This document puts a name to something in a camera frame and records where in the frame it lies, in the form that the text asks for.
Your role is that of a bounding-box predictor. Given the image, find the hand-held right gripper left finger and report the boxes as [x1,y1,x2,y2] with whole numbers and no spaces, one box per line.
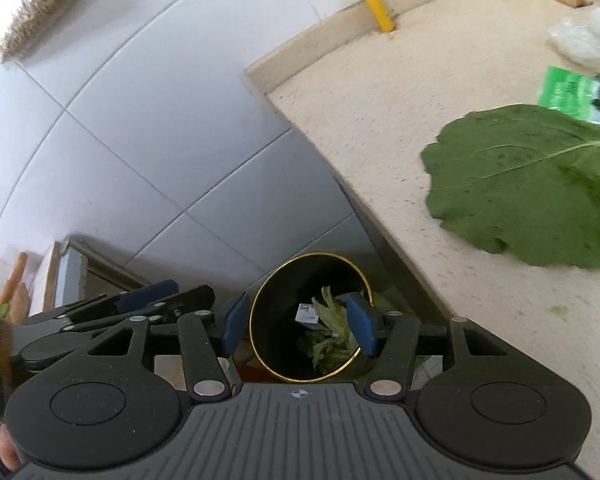
[40,292,251,403]

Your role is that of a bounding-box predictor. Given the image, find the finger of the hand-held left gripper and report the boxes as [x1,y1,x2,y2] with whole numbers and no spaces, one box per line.
[60,286,216,336]
[25,280,180,328]

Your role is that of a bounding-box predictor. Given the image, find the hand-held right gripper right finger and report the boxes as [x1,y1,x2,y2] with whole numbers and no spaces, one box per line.
[345,294,556,403]

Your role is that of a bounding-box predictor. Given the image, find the pale green cabbage leaves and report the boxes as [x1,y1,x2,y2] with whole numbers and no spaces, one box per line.
[307,285,362,376]

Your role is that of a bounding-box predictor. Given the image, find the black bin with gold rim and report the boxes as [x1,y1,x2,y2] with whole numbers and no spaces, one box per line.
[249,252,376,381]

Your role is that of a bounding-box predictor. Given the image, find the person's left hand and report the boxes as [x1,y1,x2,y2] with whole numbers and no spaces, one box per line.
[0,422,23,476]

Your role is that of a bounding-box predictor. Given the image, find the orange carrot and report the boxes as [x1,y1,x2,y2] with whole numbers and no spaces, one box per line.
[0,251,30,311]

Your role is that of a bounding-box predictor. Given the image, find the white printed paper tag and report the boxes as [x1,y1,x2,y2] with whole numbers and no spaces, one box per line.
[296,303,319,329]

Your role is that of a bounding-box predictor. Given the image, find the brown counter base panel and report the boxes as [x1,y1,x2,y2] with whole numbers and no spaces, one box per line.
[332,175,451,331]

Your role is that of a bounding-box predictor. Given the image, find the large dark green leaf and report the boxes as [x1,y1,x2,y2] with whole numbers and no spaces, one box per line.
[421,104,600,268]

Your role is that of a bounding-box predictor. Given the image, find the brown straw brush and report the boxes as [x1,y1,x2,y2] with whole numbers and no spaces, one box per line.
[0,0,106,63]

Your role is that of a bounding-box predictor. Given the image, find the green snack packet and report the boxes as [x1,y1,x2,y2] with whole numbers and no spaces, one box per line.
[537,65,600,126]

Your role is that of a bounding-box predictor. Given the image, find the clear crumpled plastic wrap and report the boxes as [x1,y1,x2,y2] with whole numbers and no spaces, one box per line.
[547,7,600,68]

